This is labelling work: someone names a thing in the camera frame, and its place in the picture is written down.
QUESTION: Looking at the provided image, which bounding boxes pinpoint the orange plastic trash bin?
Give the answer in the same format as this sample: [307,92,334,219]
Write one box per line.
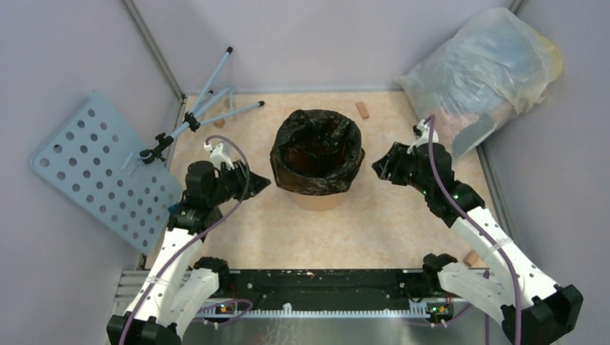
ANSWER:
[288,192,347,211]

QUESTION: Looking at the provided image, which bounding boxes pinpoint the light blue tripod stand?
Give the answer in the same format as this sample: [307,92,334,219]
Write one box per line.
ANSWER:
[139,46,265,165]

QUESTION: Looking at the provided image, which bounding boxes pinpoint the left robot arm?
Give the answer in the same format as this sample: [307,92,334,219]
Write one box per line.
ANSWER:
[106,160,271,344]

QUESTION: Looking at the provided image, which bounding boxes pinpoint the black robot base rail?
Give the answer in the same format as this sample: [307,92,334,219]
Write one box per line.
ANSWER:
[194,254,457,312]

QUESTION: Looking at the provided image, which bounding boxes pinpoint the large translucent trash bag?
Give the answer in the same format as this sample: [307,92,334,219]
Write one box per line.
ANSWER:
[395,7,564,160]

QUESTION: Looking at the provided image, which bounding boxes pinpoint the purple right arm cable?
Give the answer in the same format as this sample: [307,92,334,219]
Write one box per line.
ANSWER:
[426,115,523,345]

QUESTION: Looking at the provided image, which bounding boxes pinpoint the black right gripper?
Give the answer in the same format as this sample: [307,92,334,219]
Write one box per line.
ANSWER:
[372,142,432,195]

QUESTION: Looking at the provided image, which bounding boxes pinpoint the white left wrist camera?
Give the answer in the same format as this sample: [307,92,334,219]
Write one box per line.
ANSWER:
[204,141,235,171]

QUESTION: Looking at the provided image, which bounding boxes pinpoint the light blue perforated board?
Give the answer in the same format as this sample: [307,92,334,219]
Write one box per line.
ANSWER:
[31,91,183,254]

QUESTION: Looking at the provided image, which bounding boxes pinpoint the wooden cylinder block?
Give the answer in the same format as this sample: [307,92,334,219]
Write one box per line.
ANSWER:
[462,250,480,267]

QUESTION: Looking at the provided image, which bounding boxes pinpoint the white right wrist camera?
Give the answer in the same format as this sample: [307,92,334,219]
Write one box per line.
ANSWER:
[407,119,439,154]

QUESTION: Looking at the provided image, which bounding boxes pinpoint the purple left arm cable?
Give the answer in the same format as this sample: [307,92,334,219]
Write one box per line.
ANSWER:
[117,135,251,345]

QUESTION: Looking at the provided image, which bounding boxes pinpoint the small wooden block by tripod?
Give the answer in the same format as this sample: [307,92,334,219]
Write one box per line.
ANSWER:
[213,119,226,129]

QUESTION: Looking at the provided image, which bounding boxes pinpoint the black trash bag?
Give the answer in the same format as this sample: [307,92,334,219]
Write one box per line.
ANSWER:
[270,109,365,196]

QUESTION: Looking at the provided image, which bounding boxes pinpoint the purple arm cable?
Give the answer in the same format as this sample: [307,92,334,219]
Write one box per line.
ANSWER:
[426,115,523,345]
[117,135,251,345]

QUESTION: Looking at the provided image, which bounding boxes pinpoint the white cable comb strip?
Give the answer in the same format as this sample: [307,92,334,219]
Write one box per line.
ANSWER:
[200,303,430,319]

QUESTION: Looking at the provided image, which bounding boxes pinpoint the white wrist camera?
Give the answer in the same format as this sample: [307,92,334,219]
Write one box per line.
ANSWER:
[204,141,235,171]
[407,119,439,154]

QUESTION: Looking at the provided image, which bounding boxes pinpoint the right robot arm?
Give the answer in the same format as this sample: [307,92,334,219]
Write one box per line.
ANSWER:
[372,142,583,344]

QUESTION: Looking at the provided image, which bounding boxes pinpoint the flat wooden block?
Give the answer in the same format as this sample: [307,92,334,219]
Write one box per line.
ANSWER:
[355,101,370,119]

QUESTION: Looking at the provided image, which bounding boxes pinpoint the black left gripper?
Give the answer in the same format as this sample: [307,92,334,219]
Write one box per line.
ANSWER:
[207,159,271,206]

